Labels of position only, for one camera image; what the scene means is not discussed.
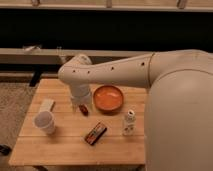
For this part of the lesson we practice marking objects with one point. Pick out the wooden table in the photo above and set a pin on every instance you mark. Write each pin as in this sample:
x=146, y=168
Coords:
x=67, y=146

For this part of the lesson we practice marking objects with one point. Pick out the dark rectangular snack box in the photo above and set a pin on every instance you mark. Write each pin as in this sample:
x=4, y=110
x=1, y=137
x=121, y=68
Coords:
x=94, y=135

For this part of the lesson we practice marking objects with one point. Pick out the grey metal rail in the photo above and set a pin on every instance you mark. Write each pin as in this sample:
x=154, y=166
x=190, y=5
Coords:
x=59, y=56

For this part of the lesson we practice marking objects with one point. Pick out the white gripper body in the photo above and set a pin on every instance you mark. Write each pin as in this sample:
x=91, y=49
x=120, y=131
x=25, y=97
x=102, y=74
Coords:
x=81, y=95

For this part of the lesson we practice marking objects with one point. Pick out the small white bottle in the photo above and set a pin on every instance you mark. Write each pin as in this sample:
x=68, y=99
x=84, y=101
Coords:
x=129, y=123

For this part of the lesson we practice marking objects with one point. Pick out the white ceramic cup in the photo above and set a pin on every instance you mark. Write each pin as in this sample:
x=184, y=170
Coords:
x=45, y=122

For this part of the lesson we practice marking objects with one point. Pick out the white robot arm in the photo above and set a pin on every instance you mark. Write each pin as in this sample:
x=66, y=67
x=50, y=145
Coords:
x=178, y=118

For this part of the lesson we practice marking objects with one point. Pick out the orange ceramic bowl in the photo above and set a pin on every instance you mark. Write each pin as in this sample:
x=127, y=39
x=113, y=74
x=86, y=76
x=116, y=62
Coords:
x=108, y=98

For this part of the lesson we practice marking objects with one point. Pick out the pale sponge block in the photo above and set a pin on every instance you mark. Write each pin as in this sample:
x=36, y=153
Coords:
x=47, y=105

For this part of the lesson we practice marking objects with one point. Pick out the black object on floor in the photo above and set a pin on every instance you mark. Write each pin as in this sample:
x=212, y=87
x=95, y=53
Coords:
x=5, y=150

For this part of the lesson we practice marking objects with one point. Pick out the small red object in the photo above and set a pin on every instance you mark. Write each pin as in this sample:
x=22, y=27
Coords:
x=84, y=110

